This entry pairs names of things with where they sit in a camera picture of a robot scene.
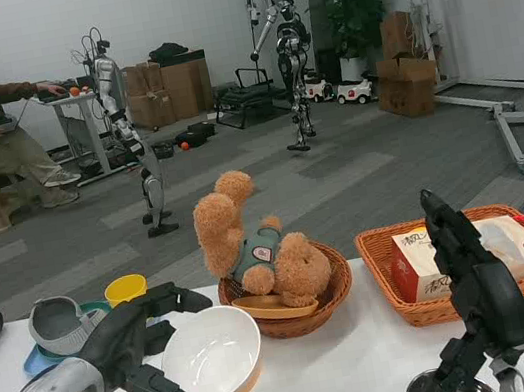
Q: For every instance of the white standing desk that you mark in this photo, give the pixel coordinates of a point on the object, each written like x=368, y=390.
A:
x=88, y=130

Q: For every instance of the white toy car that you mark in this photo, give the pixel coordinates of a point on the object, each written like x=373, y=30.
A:
x=353, y=93
x=319, y=89

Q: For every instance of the silver humanoid robot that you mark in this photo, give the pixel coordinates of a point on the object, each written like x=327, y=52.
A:
x=110, y=85

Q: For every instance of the brown teddy bear green vest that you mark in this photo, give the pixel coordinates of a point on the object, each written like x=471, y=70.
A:
x=218, y=224

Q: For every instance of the orange ball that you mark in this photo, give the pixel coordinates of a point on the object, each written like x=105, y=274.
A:
x=185, y=145

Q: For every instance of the light blue plastic tray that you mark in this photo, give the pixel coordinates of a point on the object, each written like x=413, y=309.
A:
x=35, y=365

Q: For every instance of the large brown cardboard box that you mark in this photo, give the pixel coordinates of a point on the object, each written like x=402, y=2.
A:
x=185, y=90

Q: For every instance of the white plastic bowl orange outside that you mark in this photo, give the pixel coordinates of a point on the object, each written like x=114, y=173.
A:
x=213, y=352

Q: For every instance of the black desk equipment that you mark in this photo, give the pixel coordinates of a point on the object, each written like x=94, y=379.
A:
x=53, y=90

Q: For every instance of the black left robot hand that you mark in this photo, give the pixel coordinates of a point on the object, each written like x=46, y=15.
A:
x=114, y=339

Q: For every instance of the grey bowl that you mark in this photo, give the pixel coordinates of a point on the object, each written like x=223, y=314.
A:
x=57, y=328

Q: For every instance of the black folding bench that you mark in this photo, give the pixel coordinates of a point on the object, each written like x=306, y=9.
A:
x=244, y=97

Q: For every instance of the black cloth bag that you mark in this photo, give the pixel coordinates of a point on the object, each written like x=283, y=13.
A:
x=167, y=50

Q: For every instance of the tall cardboard box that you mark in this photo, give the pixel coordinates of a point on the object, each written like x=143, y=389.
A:
x=396, y=35

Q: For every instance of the orange fruit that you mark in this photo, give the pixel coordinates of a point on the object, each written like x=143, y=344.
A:
x=74, y=91

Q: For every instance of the yellow plastic cup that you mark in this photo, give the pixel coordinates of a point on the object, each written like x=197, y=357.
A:
x=126, y=290

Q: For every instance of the black bag with zipper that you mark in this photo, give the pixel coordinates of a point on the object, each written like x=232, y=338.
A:
x=197, y=133

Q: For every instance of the black hanging humanoid robot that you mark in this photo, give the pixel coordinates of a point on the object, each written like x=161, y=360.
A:
x=288, y=44

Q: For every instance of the tissue box with tissue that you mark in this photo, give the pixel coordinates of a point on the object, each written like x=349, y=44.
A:
x=415, y=260

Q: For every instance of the round brown wicker basket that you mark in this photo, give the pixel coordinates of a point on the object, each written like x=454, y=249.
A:
x=338, y=284

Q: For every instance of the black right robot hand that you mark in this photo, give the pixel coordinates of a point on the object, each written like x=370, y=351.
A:
x=486, y=288

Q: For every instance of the grey laptop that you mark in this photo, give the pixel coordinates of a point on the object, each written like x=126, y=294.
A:
x=12, y=120

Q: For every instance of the wooden spoon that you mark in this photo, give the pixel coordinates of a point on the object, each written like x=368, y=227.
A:
x=271, y=307

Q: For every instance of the open cardboard box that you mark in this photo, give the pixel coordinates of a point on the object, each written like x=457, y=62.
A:
x=406, y=89

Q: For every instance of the stacked small cardboard boxes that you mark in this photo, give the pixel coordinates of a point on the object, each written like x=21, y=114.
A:
x=143, y=100

